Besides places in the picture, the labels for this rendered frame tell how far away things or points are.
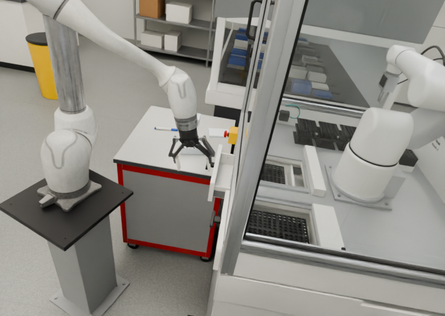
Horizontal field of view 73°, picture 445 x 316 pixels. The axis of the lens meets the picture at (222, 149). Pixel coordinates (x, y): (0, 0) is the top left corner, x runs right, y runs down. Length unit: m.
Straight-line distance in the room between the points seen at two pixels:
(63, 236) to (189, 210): 0.71
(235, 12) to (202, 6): 3.59
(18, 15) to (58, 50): 3.24
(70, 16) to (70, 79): 0.32
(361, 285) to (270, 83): 0.64
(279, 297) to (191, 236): 0.97
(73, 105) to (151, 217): 0.80
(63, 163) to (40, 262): 1.08
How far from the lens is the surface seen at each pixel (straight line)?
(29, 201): 1.43
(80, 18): 1.07
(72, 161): 1.25
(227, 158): 1.45
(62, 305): 2.01
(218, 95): 2.05
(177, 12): 5.09
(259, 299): 1.03
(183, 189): 1.62
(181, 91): 1.11
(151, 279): 2.03
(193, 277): 2.04
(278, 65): 0.55
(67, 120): 1.38
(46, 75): 3.86
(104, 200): 1.36
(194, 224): 1.80
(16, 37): 4.63
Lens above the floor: 1.72
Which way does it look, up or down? 34 degrees down
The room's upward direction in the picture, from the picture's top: 9 degrees clockwise
